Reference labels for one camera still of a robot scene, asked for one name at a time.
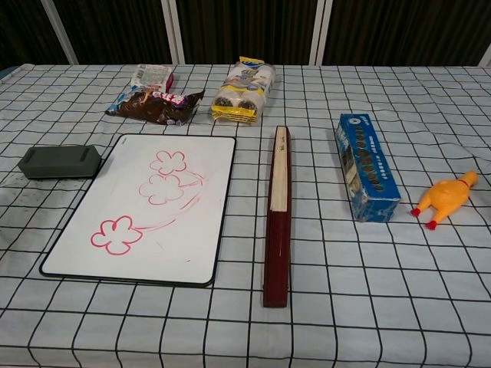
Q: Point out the dark red folded fan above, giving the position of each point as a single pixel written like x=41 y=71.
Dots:
x=277 y=253

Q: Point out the long blue cardboard box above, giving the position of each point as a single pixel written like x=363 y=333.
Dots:
x=370 y=172

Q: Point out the yellow-white snack package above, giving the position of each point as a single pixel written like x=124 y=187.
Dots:
x=241 y=92

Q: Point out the white black checkered tablecloth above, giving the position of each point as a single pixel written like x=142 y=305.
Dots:
x=345 y=287

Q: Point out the white dry-erase board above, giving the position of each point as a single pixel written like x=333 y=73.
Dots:
x=115 y=214

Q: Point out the yellow rubber chicken toy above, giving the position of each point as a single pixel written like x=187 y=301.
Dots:
x=445 y=197

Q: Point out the dark grey board eraser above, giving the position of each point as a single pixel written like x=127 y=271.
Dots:
x=57 y=163

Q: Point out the white red snack packet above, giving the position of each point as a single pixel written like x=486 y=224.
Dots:
x=149 y=74

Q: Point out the brown chocolate snack bag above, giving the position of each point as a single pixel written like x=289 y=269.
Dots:
x=153 y=109

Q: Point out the dark folding partition screen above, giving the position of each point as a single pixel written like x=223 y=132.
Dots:
x=245 y=27

